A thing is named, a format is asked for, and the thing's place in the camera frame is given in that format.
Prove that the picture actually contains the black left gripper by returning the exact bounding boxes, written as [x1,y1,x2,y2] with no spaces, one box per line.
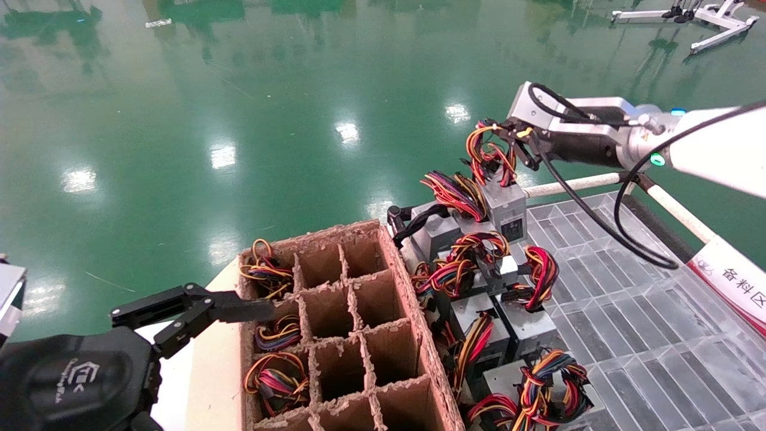
[0,283,277,431]

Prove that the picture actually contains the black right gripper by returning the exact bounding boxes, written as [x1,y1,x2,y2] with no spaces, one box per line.
[500,120,626,172]

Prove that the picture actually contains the grey power supply colourful wires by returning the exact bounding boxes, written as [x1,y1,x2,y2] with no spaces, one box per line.
[238,238,295,300]
[466,122,528,243]
[242,351,312,418]
[496,244,561,361]
[482,349,599,431]
[412,230,521,300]
[466,392,521,431]
[446,293,510,396]
[253,314,303,354]

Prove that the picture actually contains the brown cardboard divider box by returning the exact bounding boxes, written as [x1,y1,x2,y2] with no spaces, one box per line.
[236,218,467,431]

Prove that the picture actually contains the black cart deck edge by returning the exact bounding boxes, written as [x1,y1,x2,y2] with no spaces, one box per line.
[621,195,690,265]

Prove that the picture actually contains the clear plastic divider tray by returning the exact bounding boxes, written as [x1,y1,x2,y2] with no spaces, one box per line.
[395,192,766,431]

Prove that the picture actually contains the white red label sign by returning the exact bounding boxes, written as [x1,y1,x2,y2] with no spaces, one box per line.
[687,235,766,339]

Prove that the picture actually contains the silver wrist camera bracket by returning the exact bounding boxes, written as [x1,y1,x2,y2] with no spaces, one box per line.
[0,254,28,348]
[507,81,638,141]

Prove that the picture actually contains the white cart rail pipe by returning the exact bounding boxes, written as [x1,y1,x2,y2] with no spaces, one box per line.
[637,177,718,245]
[521,172,628,199]

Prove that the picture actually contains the thin pale cable tie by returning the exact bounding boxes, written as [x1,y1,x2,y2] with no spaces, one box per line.
[86,272,137,294]

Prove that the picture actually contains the power supply with black cable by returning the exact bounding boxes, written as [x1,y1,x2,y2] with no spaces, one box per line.
[387,171,488,264]

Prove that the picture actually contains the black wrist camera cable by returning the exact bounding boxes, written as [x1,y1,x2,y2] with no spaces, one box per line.
[527,83,766,270]

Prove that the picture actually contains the white wheeled stand frame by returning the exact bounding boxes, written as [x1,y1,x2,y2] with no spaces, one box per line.
[610,0,761,54]

